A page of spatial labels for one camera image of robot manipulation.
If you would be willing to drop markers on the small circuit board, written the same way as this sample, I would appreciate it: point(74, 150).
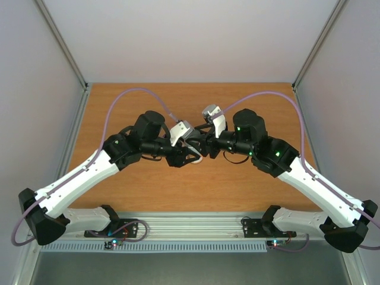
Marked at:
point(114, 244)
point(277, 242)

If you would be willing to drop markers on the left aluminium corner post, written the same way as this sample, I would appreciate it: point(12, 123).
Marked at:
point(46, 15)

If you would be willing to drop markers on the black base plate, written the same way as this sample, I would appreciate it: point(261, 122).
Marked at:
point(124, 228)
point(254, 228)

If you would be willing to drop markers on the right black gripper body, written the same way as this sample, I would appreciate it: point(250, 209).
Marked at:
point(212, 149)

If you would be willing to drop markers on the aluminium corner post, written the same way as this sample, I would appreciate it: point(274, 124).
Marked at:
point(46, 15)
point(328, 26)

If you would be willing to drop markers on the grey slotted cable duct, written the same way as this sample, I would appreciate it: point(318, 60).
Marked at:
point(157, 247)

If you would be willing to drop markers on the right small circuit board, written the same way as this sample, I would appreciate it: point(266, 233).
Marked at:
point(277, 242)

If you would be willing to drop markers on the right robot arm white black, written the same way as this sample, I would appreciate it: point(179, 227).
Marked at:
point(342, 220)

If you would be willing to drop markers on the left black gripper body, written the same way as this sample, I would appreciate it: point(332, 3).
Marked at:
point(176, 160)

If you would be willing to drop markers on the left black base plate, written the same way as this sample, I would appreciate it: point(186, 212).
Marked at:
point(124, 228)

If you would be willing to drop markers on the left small circuit board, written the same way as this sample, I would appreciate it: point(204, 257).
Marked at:
point(114, 244)

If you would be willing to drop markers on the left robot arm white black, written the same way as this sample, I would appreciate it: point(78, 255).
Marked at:
point(46, 211)

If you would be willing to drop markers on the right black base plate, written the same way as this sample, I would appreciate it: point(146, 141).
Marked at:
point(254, 228)

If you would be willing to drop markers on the right aluminium corner post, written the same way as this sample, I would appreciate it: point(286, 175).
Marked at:
point(328, 26)

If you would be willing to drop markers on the aluminium front frame rail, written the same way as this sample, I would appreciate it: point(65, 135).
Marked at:
point(179, 225)

